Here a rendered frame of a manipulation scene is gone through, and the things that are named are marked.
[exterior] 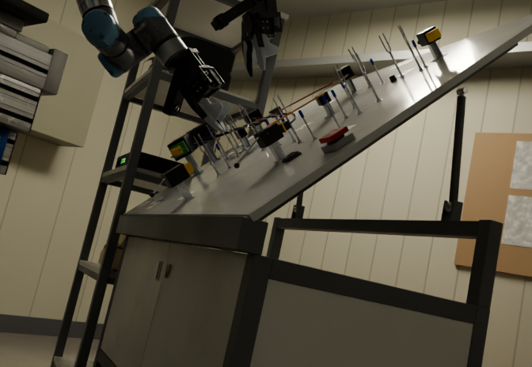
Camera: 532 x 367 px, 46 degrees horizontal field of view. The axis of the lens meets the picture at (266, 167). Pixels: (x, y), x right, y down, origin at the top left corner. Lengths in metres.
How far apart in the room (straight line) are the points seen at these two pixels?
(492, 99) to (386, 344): 3.07
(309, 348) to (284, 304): 0.10
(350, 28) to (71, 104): 2.18
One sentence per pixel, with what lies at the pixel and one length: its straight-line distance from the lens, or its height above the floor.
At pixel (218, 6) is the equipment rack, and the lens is 2.77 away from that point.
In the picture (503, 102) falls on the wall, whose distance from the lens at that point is 4.26.
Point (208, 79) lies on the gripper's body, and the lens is 1.50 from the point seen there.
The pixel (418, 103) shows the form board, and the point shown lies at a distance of 1.42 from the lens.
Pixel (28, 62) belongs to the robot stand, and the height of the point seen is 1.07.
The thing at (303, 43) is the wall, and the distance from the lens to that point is 5.28.
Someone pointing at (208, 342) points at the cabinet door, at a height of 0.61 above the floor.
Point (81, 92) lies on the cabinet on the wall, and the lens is 4.61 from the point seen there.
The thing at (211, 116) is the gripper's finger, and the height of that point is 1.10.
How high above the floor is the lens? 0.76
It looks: 10 degrees up
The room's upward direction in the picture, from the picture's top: 12 degrees clockwise
